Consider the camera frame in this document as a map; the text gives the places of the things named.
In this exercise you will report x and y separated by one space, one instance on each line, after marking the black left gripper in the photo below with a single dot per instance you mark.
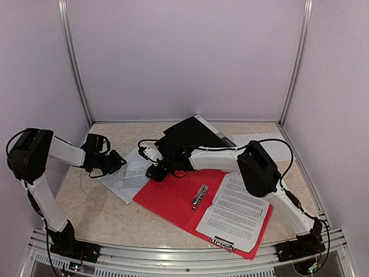
117 164

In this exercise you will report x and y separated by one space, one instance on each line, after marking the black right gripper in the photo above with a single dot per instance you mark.
156 176

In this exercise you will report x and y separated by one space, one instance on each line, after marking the printed paper sheet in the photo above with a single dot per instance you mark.
133 175
236 215

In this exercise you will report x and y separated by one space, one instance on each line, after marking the red clip file folder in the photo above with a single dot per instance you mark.
171 199

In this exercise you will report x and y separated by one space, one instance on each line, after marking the metal folder clip bottom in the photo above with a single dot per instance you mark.
223 243

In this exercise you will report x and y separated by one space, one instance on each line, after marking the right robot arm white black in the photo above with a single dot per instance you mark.
259 173

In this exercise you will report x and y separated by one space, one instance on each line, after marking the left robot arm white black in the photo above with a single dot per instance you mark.
27 154

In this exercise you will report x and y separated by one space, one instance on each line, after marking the black clip file folder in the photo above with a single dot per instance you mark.
196 131

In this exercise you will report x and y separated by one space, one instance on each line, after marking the metal folder clip spine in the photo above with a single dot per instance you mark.
200 195

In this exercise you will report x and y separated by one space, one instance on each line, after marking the blank paper sheet left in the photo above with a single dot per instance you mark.
110 180

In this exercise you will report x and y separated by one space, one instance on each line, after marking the blank white paper sheet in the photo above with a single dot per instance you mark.
278 151

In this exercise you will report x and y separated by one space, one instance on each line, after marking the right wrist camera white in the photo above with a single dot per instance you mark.
150 154

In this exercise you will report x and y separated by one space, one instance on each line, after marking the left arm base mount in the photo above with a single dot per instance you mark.
75 249

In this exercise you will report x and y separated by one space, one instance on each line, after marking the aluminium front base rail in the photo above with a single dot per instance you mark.
119 260

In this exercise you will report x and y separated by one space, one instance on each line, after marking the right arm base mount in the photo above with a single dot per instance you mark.
298 249

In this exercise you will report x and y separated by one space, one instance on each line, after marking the aluminium frame post left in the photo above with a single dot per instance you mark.
72 57

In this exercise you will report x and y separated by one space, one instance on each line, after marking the aluminium frame post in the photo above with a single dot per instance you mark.
303 37
72 57

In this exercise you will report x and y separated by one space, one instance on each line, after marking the aluminium frame post right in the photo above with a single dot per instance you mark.
303 37

